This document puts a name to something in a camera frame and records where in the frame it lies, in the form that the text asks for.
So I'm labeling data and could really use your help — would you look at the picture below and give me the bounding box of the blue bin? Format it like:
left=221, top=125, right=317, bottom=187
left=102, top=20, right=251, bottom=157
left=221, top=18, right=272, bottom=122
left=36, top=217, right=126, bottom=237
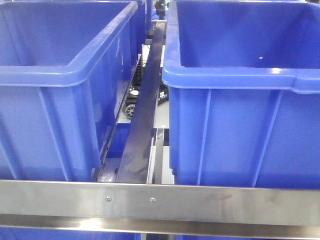
left=0, top=227, right=141, bottom=240
left=0, top=0, right=139, bottom=182
left=162, top=0, right=320, bottom=189

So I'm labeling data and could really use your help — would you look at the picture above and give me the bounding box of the steel shelf front beam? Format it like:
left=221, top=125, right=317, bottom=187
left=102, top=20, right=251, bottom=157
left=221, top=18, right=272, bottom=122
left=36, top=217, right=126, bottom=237
left=0, top=180, right=320, bottom=240

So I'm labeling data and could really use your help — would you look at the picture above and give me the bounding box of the lower blue bin left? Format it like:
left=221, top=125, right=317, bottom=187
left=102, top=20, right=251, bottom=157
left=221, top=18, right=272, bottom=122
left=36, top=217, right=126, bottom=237
left=0, top=227, right=141, bottom=240

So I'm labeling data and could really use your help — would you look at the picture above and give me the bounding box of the dark steel divider rail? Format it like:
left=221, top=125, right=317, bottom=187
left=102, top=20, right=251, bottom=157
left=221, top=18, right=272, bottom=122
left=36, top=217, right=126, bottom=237
left=116, top=21, right=166, bottom=184

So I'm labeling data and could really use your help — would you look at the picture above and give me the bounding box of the upper blue bin right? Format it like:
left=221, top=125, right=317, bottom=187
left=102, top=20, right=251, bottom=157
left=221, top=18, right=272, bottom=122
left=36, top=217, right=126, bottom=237
left=162, top=0, right=320, bottom=189

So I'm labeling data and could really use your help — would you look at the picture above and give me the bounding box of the upper blue bin left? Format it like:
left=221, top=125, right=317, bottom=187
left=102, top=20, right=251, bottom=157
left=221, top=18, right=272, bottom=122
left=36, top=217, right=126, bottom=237
left=0, top=0, right=139, bottom=182

